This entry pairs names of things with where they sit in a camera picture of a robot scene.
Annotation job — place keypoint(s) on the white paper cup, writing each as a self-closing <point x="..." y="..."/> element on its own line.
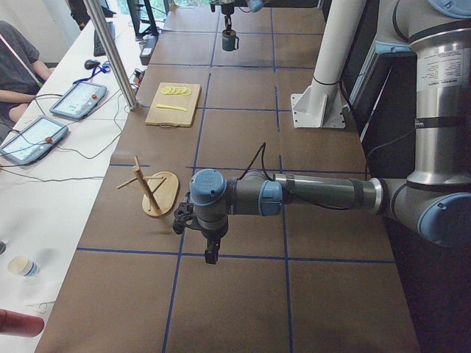
<point x="23" y="266"/>

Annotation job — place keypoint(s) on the black keyboard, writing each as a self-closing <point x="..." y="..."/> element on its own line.
<point x="98" y="48"/>

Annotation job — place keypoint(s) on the near teach pendant tablet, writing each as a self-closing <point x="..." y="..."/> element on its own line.
<point x="35" y="141"/>

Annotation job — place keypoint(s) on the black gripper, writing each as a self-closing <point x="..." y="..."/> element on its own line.
<point x="210" y="234"/>

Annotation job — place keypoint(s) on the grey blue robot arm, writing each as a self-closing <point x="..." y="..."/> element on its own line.
<point x="434" y="200"/>

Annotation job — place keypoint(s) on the dark green metal mug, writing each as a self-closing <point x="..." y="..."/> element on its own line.
<point x="230" y="40"/>

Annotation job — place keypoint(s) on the yellow plastic knife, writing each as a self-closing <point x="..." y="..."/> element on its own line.
<point x="171" y="107"/>

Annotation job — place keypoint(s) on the aluminium frame post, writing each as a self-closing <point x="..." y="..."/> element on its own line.
<point x="94" y="10"/>

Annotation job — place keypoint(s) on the wooden cup storage rack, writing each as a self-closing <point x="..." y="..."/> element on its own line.
<point x="160" y="190"/>

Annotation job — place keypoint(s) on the wooden cutting board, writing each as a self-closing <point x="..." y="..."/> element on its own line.
<point x="173" y="118"/>

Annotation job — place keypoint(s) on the teach pendant tablet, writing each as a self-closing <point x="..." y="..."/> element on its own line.
<point x="79" y="101"/>
<point x="35" y="141"/>

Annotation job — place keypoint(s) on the black power adapter box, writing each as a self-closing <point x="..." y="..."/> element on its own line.
<point x="147" y="46"/>

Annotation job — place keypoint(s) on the black computer mouse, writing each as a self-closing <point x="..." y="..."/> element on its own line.
<point x="90" y="64"/>

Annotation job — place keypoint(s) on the seated person grey shirt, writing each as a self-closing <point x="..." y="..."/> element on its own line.
<point x="22" y="73"/>

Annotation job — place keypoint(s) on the far teach pendant tablet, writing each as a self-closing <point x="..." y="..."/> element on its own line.
<point x="79" y="101"/>

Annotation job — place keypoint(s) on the white mounting post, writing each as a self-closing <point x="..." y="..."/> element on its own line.
<point x="319" y="106"/>

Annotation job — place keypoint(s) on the black monitor stand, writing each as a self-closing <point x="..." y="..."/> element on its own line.
<point x="143" y="20"/>

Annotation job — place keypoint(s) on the red cylinder bottle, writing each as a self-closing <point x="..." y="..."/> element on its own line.
<point x="19" y="324"/>

